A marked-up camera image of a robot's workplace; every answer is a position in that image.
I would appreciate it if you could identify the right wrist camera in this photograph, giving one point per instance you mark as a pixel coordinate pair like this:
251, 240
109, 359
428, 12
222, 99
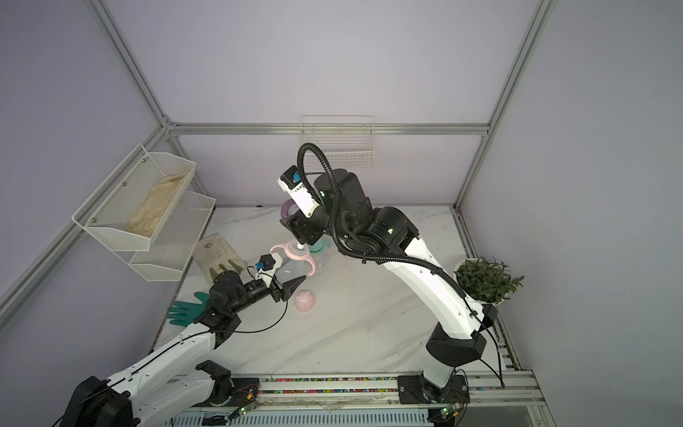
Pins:
291, 183

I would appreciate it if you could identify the white mesh upper shelf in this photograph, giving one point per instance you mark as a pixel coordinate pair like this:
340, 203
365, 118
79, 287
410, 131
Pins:
105, 213

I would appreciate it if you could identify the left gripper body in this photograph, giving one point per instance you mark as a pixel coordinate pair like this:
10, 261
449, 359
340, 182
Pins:
276, 292

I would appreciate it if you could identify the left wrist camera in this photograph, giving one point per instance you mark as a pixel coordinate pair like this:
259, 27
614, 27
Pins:
267, 267

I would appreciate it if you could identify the white mesh lower shelf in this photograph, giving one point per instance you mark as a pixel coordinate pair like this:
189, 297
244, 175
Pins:
170, 253

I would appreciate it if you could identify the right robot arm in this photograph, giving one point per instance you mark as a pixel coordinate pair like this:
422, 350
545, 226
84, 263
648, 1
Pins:
332, 202

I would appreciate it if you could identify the white mesh shelf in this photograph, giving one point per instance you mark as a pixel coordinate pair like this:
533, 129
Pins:
105, 213
170, 253

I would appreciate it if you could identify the green rubber glove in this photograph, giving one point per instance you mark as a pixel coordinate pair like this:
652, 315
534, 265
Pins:
182, 314

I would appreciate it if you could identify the purple nipple collar front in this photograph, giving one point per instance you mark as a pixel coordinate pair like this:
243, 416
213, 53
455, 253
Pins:
293, 204

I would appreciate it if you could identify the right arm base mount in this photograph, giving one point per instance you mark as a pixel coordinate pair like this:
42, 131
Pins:
415, 389

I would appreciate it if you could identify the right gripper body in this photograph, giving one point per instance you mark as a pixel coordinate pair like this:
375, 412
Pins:
309, 229

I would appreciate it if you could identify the clear baby bottle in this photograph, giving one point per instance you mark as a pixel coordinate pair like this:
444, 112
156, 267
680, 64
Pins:
322, 259
291, 269

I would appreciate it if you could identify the beige cloth glove in shelf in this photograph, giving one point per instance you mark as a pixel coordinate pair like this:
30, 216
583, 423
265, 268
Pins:
148, 217

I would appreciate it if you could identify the pink bottle cap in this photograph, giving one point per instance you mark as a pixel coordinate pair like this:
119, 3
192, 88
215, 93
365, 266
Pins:
305, 301

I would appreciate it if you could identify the potted green plant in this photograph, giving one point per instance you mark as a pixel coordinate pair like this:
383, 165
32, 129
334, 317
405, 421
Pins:
487, 280

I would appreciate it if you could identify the beige glove on table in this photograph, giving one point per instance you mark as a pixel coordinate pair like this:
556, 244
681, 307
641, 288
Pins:
214, 255

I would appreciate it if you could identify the white wire wall basket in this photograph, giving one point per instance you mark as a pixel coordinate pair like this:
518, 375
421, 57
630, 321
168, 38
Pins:
347, 140

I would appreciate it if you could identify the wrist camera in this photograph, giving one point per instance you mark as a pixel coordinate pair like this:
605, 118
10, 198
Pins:
291, 183
267, 267

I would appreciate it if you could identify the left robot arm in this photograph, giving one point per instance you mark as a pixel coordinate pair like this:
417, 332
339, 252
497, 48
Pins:
178, 375

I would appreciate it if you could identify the aluminium front rail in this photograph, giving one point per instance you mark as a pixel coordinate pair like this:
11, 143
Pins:
330, 392

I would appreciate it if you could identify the clear baby bottle front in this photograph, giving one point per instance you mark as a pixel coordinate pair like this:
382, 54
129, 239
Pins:
322, 259

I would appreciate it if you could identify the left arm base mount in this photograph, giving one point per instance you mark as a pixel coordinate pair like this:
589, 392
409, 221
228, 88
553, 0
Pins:
236, 392

